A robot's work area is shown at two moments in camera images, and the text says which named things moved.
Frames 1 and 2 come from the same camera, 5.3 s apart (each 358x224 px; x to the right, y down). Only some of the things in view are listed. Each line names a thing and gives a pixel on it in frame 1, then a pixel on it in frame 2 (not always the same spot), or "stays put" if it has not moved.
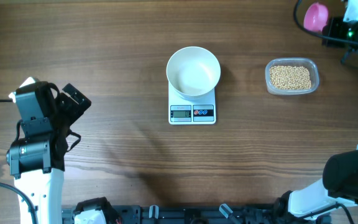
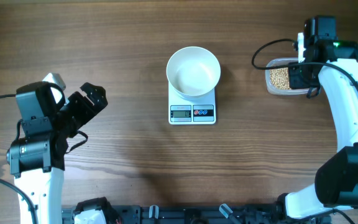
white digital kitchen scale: [182, 112] stays put
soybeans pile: [286, 77] stays put
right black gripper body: [337, 28] to [300, 77]
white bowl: [193, 71] stays put
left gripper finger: [84, 101] to [96, 95]
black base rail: [134, 214] stays put
